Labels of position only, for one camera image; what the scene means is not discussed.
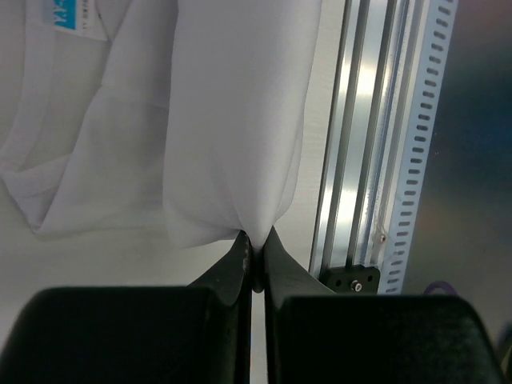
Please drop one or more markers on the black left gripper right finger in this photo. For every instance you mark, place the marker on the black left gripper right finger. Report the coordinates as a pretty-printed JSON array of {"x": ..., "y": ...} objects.
[{"x": 314, "y": 335}]

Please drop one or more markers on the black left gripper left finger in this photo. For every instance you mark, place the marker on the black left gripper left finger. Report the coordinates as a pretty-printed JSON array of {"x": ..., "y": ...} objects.
[{"x": 198, "y": 333}]

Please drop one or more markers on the white t shirt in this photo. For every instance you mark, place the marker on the white t shirt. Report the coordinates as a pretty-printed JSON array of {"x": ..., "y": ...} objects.
[{"x": 187, "y": 114}]

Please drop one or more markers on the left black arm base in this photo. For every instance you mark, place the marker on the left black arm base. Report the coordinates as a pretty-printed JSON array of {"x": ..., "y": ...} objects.
[{"x": 351, "y": 280}]

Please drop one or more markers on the aluminium mounting rail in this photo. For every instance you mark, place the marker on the aluminium mounting rail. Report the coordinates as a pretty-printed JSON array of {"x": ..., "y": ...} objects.
[{"x": 375, "y": 65}]

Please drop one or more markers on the white slotted cable duct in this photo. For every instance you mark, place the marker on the white slotted cable duct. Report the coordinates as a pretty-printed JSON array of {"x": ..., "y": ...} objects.
[{"x": 417, "y": 107}]

